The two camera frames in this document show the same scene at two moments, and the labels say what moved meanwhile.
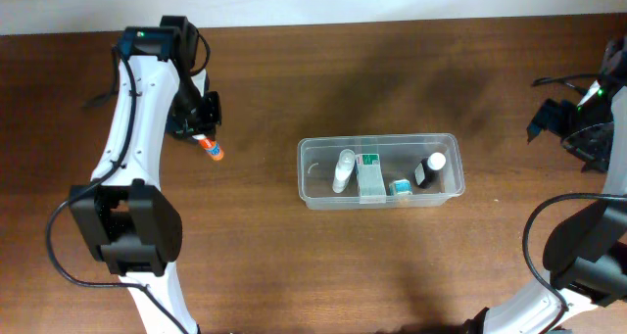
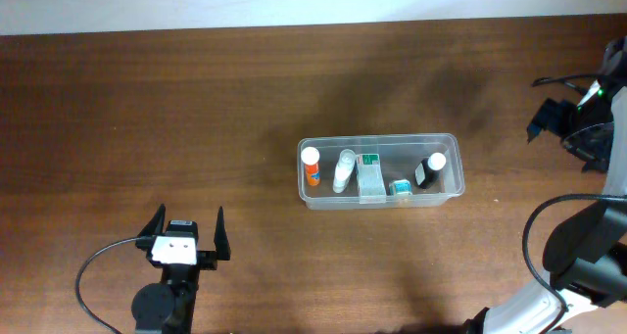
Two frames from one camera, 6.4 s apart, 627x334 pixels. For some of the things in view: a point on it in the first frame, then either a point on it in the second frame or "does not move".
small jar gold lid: [400, 186] does not move
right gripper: [553, 116] does not move
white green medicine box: [370, 178] does not move
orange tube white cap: [211, 147] to [311, 156]
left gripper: [206, 124] to [209, 260]
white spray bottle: [343, 171] does not move
